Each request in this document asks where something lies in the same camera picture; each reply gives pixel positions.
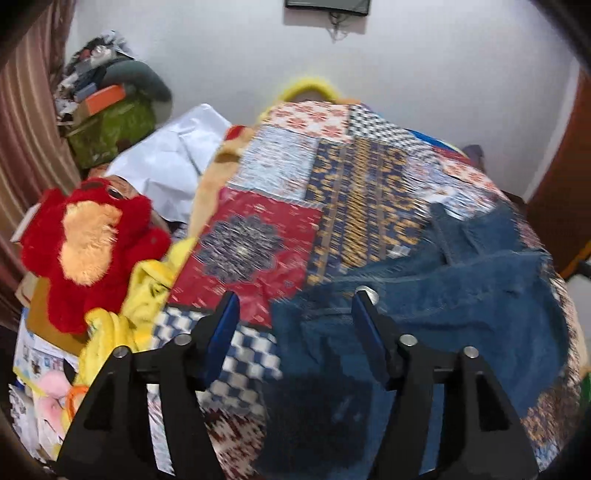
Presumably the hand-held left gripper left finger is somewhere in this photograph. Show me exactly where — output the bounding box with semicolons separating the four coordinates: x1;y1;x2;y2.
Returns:
55;291;242;480

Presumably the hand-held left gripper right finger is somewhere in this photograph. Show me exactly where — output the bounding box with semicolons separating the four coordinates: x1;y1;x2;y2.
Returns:
351;286;541;480

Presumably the blue denim jacket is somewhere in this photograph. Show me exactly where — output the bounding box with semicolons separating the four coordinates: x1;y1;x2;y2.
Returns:
259;200;571;480

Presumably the yellow cloth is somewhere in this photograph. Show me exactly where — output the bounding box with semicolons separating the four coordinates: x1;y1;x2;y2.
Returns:
76;237;199;388

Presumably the patchwork quilt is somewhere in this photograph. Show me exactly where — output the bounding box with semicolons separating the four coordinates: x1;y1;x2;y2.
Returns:
148;99;587;480

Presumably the pink plush toy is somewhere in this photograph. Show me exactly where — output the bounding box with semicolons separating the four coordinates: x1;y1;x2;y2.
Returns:
34;371;75;435

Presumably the brown cardboard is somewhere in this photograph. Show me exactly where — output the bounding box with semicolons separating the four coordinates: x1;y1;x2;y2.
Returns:
25;277;88;356

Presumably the white sheet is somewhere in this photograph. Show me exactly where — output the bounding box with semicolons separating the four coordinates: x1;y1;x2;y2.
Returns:
104;104;234;227

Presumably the pile of printed papers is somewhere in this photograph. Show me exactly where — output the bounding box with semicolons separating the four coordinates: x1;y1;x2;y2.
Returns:
9;309;81;462

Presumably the red plush toy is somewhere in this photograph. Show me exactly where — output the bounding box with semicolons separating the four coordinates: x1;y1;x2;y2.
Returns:
18;178;174;335

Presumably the green patterned box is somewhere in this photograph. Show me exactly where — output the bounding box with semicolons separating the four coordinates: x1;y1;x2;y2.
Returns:
65;99;158;169

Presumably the brown wooden door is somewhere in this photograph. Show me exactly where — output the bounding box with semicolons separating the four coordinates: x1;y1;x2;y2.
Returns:
526;69;591;278

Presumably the orange box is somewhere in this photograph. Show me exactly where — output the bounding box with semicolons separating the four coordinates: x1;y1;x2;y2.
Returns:
74;84;127;123

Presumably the grey pillow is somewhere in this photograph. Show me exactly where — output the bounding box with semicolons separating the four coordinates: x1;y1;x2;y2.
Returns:
104;60;174;104

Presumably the striped curtain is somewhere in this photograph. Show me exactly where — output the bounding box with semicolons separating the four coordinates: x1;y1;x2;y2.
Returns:
0;0;84;324

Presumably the pile of clutter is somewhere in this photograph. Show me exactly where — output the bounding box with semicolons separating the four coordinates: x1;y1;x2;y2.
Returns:
53;30;139;125

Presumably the yellow plush ring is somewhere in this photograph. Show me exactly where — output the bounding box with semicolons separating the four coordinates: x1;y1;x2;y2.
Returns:
259;76;356;123

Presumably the small black wall monitor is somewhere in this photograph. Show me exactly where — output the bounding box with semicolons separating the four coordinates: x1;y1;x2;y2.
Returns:
284;0;372;17

